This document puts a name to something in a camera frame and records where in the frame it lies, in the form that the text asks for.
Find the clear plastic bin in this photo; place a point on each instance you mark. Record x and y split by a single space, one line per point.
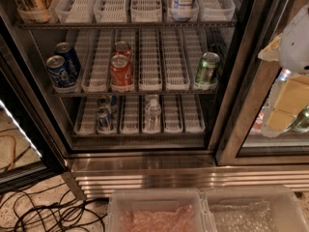
158 210
256 209

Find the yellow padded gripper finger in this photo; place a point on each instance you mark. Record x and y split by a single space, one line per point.
292 98

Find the rear red coke can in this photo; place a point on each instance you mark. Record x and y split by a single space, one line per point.
122 48

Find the steel fridge base grille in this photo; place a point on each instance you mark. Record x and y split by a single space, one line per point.
90 178

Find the front blue pepsi can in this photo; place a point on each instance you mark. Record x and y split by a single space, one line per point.
59 72

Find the front red coke can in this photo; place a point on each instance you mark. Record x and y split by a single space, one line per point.
120 68

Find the redbull can shelf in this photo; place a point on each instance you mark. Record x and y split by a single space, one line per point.
104 119
110 102

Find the right fridge glass door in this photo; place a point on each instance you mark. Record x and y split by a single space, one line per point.
247 81

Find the rear blue pepsi can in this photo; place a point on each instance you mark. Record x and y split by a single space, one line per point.
67 51

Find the clear water bottle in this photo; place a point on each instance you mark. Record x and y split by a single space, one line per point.
152 116

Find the green soda can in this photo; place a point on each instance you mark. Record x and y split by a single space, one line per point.
207 67

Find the red can behind glass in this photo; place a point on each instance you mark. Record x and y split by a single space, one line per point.
257 126

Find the green can behind glass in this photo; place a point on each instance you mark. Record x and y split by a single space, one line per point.
301 122

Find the right clear plastic bin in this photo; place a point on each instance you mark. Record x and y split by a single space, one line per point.
256 209

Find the left clear plastic bin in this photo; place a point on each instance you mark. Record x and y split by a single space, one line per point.
158 210

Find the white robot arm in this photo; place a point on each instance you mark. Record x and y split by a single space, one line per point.
293 51

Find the open fridge door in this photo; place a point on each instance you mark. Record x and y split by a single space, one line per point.
14 103

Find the red coke can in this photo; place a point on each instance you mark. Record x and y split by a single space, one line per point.
120 68
122 48

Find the blue pepsi can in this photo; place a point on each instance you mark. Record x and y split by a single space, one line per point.
67 51
59 72

